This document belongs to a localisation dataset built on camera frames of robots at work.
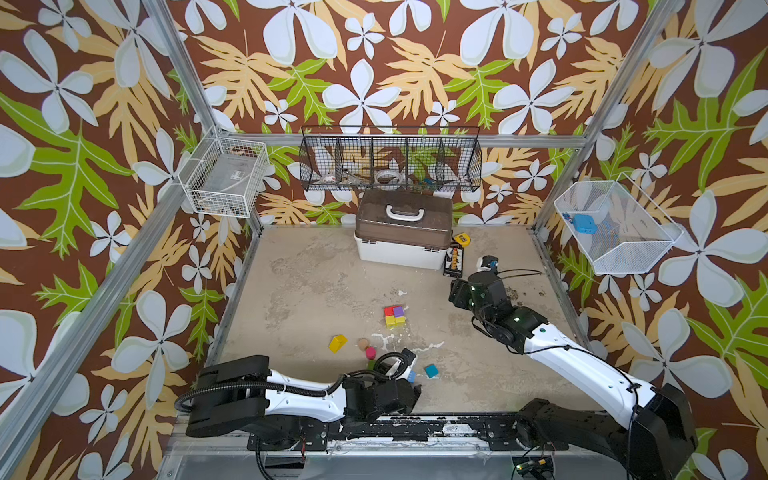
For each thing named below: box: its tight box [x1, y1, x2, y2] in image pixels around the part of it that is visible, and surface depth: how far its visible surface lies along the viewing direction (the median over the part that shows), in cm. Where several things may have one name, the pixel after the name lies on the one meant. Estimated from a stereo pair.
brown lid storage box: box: [355, 189, 453, 270], surface depth 98 cm
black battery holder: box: [443, 243, 465, 279], surface depth 110 cm
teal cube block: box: [424, 363, 439, 379], surface depth 86 cm
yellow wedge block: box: [328, 334, 349, 354], surface depth 90 cm
